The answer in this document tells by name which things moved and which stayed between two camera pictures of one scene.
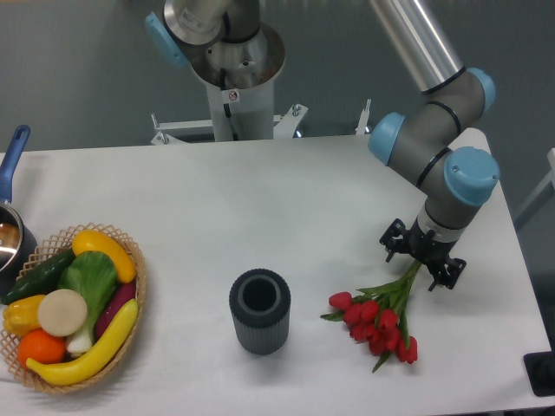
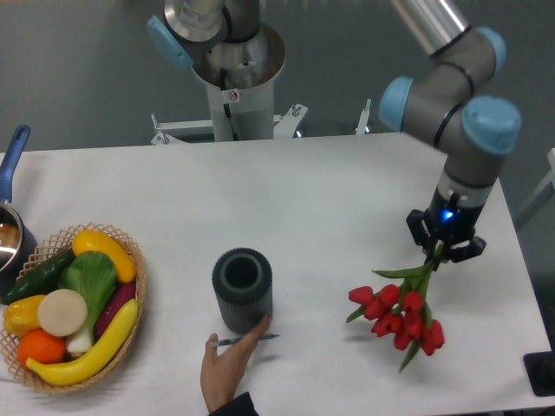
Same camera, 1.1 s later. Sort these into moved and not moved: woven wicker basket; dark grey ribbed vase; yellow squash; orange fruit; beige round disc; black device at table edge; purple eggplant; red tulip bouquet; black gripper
Moved: black gripper; dark grey ribbed vase; red tulip bouquet
Not moved: black device at table edge; beige round disc; orange fruit; purple eggplant; woven wicker basket; yellow squash
